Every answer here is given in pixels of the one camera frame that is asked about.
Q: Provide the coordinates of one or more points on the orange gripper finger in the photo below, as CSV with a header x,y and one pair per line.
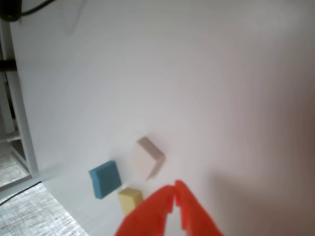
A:
x,y
197,216
147,216

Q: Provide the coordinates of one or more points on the yellow foam cuboid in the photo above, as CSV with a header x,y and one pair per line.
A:
x,y
129,200

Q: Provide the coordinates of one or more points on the cream white foam cuboid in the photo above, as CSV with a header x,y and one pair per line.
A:
x,y
144,162

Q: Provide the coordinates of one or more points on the blue foam cuboid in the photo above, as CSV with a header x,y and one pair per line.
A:
x,y
105,179

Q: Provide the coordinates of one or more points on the grey woven curtain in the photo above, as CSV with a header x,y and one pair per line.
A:
x,y
29,214

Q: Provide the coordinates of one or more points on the black horizontal bar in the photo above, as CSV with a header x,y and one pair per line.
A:
x,y
7,66

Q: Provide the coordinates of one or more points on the small black webcam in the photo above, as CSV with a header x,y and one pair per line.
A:
x,y
9,9

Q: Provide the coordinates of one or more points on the white metal shelf frame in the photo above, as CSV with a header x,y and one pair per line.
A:
x,y
22,123

